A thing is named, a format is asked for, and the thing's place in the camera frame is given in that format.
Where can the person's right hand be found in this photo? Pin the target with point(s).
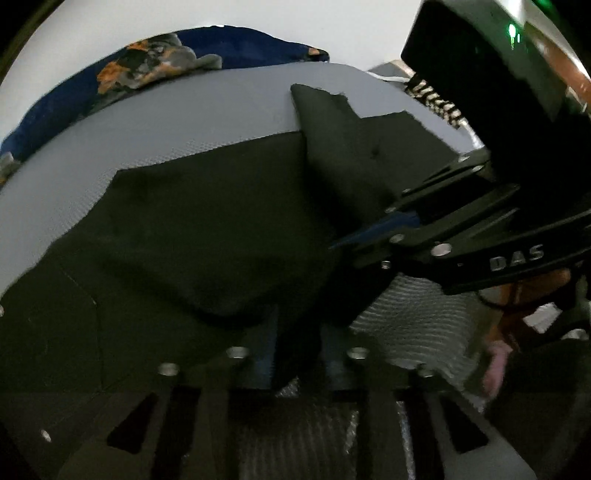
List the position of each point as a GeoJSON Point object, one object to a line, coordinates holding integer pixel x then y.
{"type": "Point", "coordinates": [494, 369]}

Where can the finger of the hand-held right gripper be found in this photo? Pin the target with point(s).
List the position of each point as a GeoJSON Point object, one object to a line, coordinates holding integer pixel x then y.
{"type": "Point", "coordinates": [443, 187]}
{"type": "Point", "coordinates": [369, 235]}

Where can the grey mesh mat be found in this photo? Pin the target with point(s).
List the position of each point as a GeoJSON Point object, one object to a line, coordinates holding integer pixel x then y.
{"type": "Point", "coordinates": [184, 115]}

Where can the black and white striped cloth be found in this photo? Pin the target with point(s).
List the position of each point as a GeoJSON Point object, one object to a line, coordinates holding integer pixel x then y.
{"type": "Point", "coordinates": [438, 104]}

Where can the brown wooden furniture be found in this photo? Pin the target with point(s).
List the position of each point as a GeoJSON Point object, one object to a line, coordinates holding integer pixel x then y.
{"type": "Point", "coordinates": [568, 69]}

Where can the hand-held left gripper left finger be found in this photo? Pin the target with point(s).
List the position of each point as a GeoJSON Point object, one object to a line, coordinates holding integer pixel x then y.
{"type": "Point", "coordinates": [264, 357]}

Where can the black pants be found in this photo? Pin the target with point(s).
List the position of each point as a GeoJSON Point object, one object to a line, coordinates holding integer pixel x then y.
{"type": "Point", "coordinates": [207, 221]}

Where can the blue floral blanket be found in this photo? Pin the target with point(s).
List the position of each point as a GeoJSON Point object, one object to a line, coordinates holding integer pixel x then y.
{"type": "Point", "coordinates": [258, 46]}

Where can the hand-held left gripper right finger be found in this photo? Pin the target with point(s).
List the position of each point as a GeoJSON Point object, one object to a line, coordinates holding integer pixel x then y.
{"type": "Point", "coordinates": [334, 362]}

